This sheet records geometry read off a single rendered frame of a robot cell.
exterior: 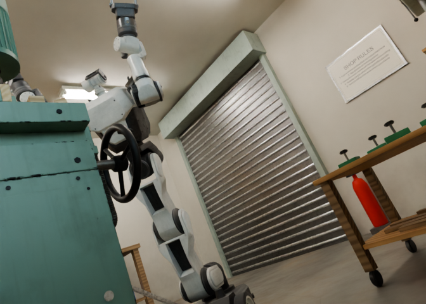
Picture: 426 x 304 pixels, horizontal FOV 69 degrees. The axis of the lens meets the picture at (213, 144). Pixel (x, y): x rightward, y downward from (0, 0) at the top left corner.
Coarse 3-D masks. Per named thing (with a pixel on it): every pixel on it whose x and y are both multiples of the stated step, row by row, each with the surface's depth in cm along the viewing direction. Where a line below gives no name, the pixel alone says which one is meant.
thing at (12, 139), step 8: (0, 136) 75; (8, 136) 76; (16, 136) 77; (24, 136) 78; (32, 136) 79; (40, 136) 81; (48, 136) 82; (56, 136) 83; (64, 136) 84; (72, 136) 86; (80, 136) 87; (0, 144) 74; (8, 144) 75
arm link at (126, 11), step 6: (114, 6) 142; (120, 6) 143; (126, 6) 144; (132, 6) 145; (114, 12) 146; (120, 12) 143; (126, 12) 144; (132, 12) 145; (120, 18) 141; (126, 18) 141; (132, 18) 143; (120, 24) 141; (126, 24) 141; (132, 24) 142
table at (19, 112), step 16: (0, 112) 73; (16, 112) 75; (32, 112) 77; (48, 112) 80; (64, 112) 82; (80, 112) 85; (0, 128) 73; (16, 128) 76; (32, 128) 78; (48, 128) 81; (64, 128) 84; (80, 128) 87
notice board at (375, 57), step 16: (384, 32) 291; (352, 48) 312; (368, 48) 302; (384, 48) 292; (336, 64) 325; (352, 64) 313; (368, 64) 302; (384, 64) 292; (400, 64) 283; (336, 80) 326; (352, 80) 314; (368, 80) 303; (352, 96) 315
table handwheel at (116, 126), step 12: (108, 132) 115; (108, 144) 121; (132, 144) 103; (120, 156) 110; (132, 156) 103; (108, 168) 109; (120, 168) 111; (108, 180) 120; (120, 180) 112; (132, 180) 104; (120, 192) 112; (132, 192) 105
